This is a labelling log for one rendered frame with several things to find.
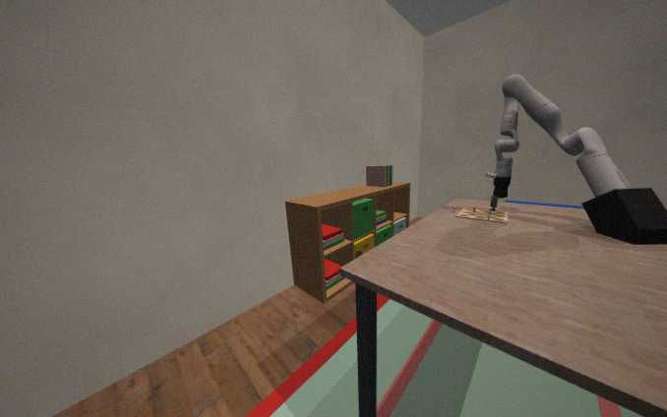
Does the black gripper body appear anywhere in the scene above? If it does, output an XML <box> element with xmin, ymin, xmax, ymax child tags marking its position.
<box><xmin>485</xmin><ymin>168</ymin><xmax>512</xmax><ymax>198</ymax></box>

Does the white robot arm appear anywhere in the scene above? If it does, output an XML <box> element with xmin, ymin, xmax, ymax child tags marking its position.
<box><xmin>495</xmin><ymin>75</ymin><xmax>632</xmax><ymax>197</ymax></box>

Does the wooden chessboard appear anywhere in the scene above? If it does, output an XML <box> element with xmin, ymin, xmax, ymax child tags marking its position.
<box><xmin>456</xmin><ymin>208</ymin><xmax>508</xmax><ymax>223</ymax></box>

